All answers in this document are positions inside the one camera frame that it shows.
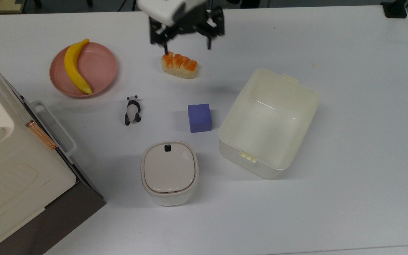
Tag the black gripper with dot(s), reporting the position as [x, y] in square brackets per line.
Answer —
[193, 24]

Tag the cream plastic box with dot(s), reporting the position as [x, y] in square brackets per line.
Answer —
[267, 124]

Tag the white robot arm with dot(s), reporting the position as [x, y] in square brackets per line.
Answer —
[165, 9]

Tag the toy bread loaf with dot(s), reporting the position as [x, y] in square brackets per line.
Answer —
[179, 66]

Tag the purple block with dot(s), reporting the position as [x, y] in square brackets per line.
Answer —
[199, 118]

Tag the panda figurine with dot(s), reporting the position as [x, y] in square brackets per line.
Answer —
[132, 110]

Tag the pink plate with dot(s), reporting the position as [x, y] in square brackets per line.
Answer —
[99, 69]

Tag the yellow banana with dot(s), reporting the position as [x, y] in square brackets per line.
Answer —
[73, 69]

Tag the white lidded bin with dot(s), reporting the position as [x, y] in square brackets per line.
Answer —
[169, 171]

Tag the white toy appliance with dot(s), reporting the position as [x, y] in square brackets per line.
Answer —
[16, 177]

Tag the black clamp mount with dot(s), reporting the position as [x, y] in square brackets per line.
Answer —
[395, 9]

